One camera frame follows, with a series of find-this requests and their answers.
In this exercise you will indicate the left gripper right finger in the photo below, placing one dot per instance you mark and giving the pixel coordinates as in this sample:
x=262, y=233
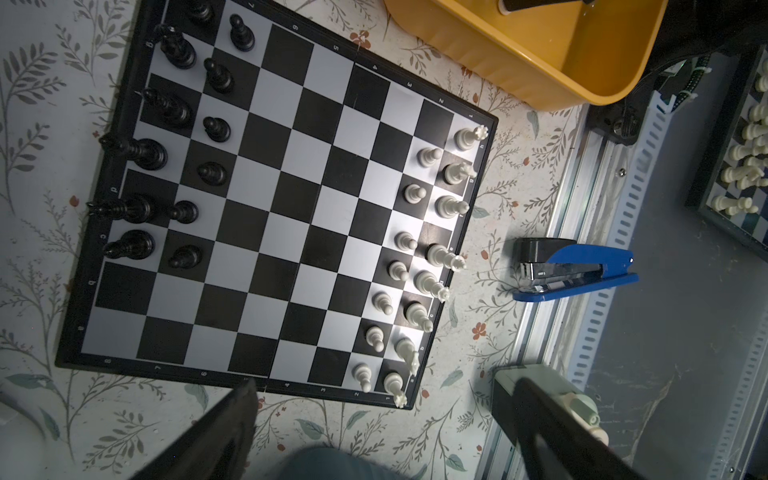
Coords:
x=555, y=446

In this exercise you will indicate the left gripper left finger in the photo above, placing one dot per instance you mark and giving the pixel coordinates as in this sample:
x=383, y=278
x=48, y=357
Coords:
x=216, y=446

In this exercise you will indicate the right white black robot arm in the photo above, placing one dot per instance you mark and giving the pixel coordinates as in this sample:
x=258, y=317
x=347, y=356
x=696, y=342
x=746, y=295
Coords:
x=689, y=29

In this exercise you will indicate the black white chess board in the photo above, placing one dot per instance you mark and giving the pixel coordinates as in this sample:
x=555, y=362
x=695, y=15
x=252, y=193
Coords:
x=274, y=203

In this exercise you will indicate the light green tape dispenser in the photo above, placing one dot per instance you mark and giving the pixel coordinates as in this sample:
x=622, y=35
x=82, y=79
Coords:
x=579, y=405

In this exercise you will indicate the teal plastic tray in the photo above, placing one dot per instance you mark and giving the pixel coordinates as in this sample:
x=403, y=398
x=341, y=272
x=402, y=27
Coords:
x=325, y=463

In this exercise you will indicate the blue black stapler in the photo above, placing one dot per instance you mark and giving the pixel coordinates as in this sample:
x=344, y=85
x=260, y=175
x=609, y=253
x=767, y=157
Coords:
x=557, y=268

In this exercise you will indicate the yellow plastic tray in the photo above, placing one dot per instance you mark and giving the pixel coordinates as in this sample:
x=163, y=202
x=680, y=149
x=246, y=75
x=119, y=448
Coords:
x=550, y=56

